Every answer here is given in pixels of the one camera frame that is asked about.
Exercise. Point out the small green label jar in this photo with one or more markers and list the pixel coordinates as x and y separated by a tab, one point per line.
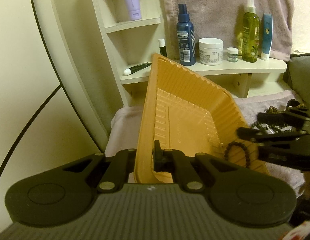
232	54

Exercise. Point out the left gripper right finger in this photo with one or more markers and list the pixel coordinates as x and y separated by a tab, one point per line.
179	166

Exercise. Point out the dark blue spray bottle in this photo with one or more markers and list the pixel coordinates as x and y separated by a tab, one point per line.
186	37

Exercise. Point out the blue white cream tube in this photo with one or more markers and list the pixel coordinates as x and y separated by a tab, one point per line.
267	36

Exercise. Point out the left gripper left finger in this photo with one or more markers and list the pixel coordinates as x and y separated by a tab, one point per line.
117	173

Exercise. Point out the cream corner shelf unit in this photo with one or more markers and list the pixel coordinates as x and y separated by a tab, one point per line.
134	48

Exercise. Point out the black white-capped tube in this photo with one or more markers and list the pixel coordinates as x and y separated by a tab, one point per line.
136	68

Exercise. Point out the mauve towel on headboard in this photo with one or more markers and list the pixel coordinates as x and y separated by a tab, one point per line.
224	19

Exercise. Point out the orange plastic tray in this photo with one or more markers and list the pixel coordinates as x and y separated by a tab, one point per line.
183	111

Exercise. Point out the green olive spray bottle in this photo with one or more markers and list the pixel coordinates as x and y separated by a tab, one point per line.
250	35

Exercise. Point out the grey velvet pillow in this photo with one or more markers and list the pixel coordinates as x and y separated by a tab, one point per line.
297	77

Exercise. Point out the white cream jar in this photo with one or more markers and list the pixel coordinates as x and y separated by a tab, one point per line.
210	51

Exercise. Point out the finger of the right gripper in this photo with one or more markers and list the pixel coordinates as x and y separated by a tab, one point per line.
254	135
291	119

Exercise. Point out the mauve fleece mat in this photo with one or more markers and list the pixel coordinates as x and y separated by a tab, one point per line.
125	127

